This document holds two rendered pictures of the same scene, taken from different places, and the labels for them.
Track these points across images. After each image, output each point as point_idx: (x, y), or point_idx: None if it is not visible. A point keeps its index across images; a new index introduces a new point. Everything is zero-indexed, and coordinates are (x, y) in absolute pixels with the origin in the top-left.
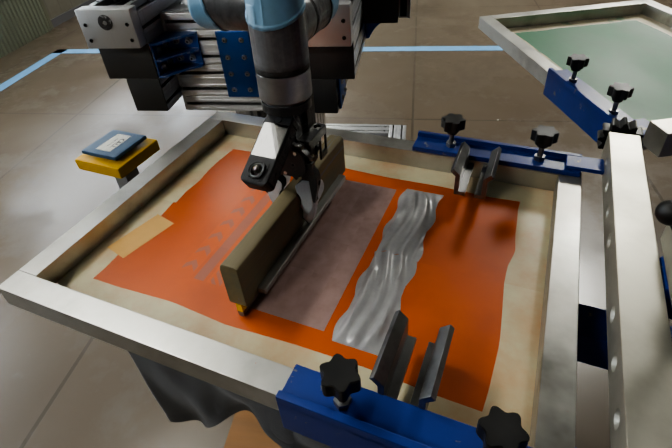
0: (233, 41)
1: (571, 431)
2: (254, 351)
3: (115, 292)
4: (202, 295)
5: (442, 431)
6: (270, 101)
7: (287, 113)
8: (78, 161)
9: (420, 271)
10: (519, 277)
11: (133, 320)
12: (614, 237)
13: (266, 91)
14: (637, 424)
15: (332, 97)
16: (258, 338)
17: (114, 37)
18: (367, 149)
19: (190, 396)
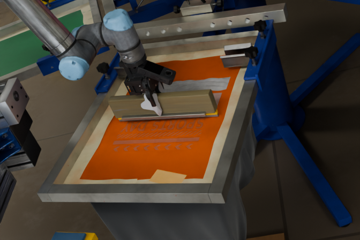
0: None
1: (250, 31)
2: (235, 105)
3: (211, 164)
4: (209, 133)
5: (258, 46)
6: (143, 53)
7: (145, 54)
8: None
9: (187, 79)
10: (188, 57)
11: (232, 130)
12: (181, 23)
13: (141, 51)
14: (250, 12)
15: (35, 141)
16: (229, 107)
17: None
18: (99, 112)
19: (238, 210)
